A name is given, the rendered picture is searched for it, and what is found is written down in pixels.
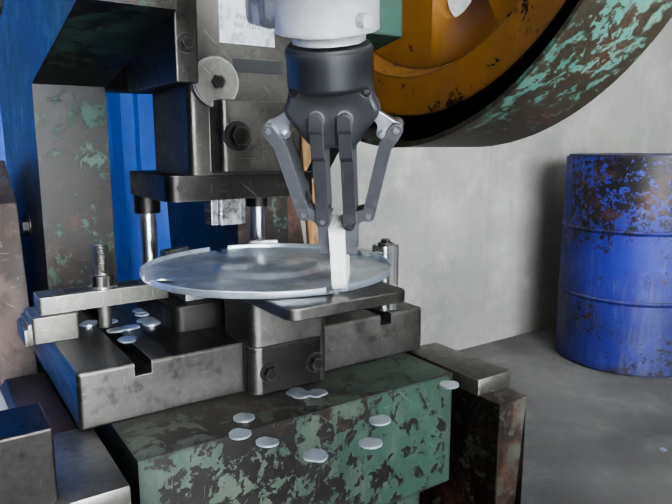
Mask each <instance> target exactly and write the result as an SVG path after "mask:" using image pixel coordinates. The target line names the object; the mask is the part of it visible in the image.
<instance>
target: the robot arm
mask: <svg viewBox="0 0 672 504"><path fill-rule="evenodd" d="M245 9H246V19H247V21H248V23H251V24H254V25H257V26H260V27H263V28H267V29H273V28H275V33H276V34H277V35H279V36H282V37H288V38H291V40H292V41H291V43H290V44H288V46H287V48H286V49H285V60H286V72H287V83H288V98H287V101H286V103H285V106H284V112H283V113H281V114H280V115H279V116H277V117H272V118H270V119H269V121H268V122H267V123H266V124H265V126H264V127H263V128H262V134H263V135H264V137H265V138H266V139H267V141H268V142H269V143H270V144H271V146H272V147H273V148H274V150H275V152H276V155H277V158H278V161H279V164H280V167H281V169H282V172H283V175H284V178H285V181H286V184H287V187H288V190H289V193H290V196H291V198H292V201H293V204H294V207H295V210H296V213H297V216H298V218H299V219H300V220H302V221H306V220H309V221H312V222H314V223H315V224H316V225H317V227H318V238H319V250H320V252H321V254H330V265H331V281H332V288H333V289H338V288H340V289H347V284H348V281H349V277H350V258H349V255H356V253H357V251H358V247H359V224H360V223H362V222H365V221H366V222H371V221H373V220H374V218H375V214H376V210H377V206H378V202H379V198H380V194H381V190H382V185H383V181H384V177H385V173H386V169H387V165H388V161H389V157H390V153H391V150H392V148H393V147H394V145H395V144H396V143H397V141H398V140H399V138H400V137H401V135H402V133H403V128H404V120H403V119H402V118H401V117H392V116H391V115H389V114H388V113H386V112H385V111H383V110H381V109H380V101H379V99H378V98H377V96H376V94H375V90H374V52H373V44H372V43H371V42H370V41H369V40H368V39H366V34H368V33H372V32H375V31H377V30H379V29H380V0H245ZM373 122H375V123H376V124H377V130H376V135H377V137H378V138H379V139H380V142H379V146H378V149H377V153H376V158H375V162H374V166H373V170H372V175H371V179H370V183H369V188H368V192H367V196H366V200H365V204H362V205H359V202H358V176H357V144H358V143H359V142H360V141H361V139H362V138H363V136H364V135H365V133H366V132H367V131H368V129H369V128H370V127H371V125H372V124H373ZM290 123H292V125H293V126H294V127H295V128H296V130H297V131H298V132H299V133H300V134H301V136H302V137H303V138H304V139H305V141H306V142H307V143H308V144H309V145H310V152H311V160H312V165H313V179H314V194H315V204H314V202H313V199H312V196H311V193H310V190H309V187H308V184H307V181H306V178H305V175H304V172H303V169H302V166H301V163H300V160H299V157H298V154H297V150H296V147H295V144H294V142H293V139H292V137H291V134H292V127H291V124H290ZM330 148H337V149H339V160H340V167H341V186H342V205H343V214H341V215H339V214H334V215H333V216H332V213H333V209H334V208H332V191H331V172H330V153H329V152H330Z"/></svg>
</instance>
